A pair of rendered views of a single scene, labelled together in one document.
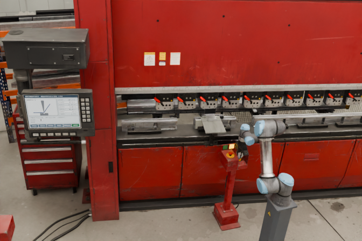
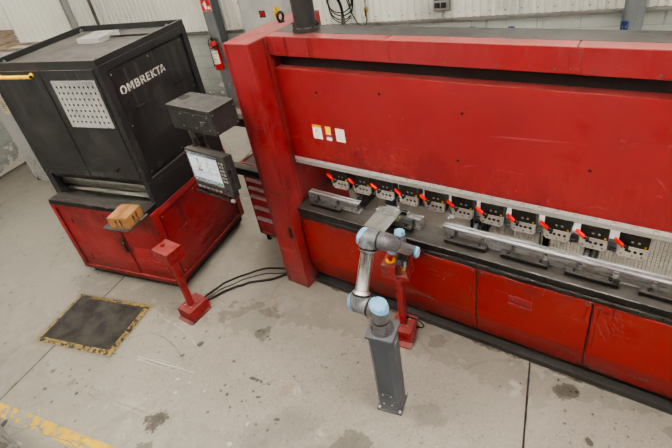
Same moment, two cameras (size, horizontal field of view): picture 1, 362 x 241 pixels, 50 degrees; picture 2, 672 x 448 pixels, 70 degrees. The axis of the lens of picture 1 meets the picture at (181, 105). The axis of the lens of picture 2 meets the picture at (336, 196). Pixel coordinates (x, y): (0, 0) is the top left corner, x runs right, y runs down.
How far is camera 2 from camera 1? 242 cm
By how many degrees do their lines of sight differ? 42
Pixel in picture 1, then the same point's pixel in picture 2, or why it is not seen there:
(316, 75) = (517, 188)
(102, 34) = (255, 103)
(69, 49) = (201, 118)
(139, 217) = (327, 293)
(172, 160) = (350, 245)
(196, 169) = (377, 264)
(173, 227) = (346, 316)
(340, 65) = (555, 182)
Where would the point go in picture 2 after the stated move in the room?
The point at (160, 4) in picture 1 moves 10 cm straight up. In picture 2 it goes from (314, 75) to (312, 61)
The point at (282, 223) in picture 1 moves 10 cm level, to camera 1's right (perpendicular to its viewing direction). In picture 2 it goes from (379, 355) to (392, 363)
